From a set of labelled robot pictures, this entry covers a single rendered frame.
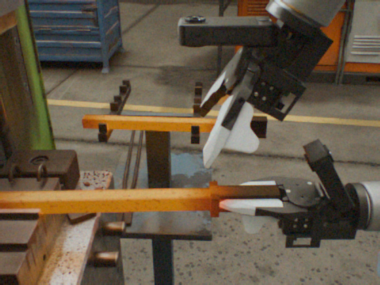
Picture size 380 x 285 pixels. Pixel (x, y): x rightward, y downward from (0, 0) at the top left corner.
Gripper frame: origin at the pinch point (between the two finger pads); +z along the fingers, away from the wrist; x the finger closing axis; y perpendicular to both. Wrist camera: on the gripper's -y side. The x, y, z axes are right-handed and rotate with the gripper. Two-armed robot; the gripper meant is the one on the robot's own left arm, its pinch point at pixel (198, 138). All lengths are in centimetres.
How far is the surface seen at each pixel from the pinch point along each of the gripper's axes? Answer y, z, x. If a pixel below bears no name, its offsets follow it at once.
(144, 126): -2.8, 18.6, 33.5
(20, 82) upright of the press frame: -30.6, 21.6, 32.9
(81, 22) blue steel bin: -62, 106, 355
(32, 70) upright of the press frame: -31, 23, 43
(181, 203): 2.8, 10.2, -1.5
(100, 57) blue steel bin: -32, 128, 352
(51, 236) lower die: -11.7, 26.6, -0.1
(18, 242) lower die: -15.6, 21.9, -7.9
